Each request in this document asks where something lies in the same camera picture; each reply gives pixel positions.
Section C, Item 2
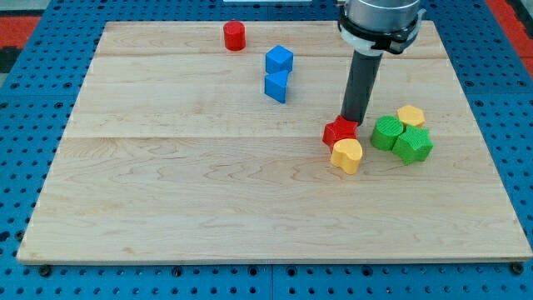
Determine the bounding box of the light wooden board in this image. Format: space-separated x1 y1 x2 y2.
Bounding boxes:
17 21 532 265

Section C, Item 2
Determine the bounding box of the green star block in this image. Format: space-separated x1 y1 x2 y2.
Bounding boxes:
392 125 434 165

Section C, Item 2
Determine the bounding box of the red cylinder block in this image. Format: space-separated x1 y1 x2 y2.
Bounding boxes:
223 21 247 52

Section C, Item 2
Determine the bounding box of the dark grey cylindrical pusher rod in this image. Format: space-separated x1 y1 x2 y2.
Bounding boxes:
341 51 382 125

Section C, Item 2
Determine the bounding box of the green cylinder block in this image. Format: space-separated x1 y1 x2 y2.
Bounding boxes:
371 115 404 151

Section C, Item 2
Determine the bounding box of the red star block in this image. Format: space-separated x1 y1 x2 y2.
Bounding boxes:
322 115 359 151

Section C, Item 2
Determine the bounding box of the blue triangular prism block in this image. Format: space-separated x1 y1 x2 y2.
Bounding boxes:
264 70 289 103

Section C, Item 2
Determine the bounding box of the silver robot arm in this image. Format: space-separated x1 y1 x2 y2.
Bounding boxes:
338 0 426 56

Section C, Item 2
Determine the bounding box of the blue cube block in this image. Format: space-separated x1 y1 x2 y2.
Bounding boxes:
266 45 294 73

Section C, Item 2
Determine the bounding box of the yellow hexagon block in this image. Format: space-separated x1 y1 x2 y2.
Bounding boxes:
396 105 426 128

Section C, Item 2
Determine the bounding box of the yellow heart block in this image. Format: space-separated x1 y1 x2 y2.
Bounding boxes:
330 138 363 174

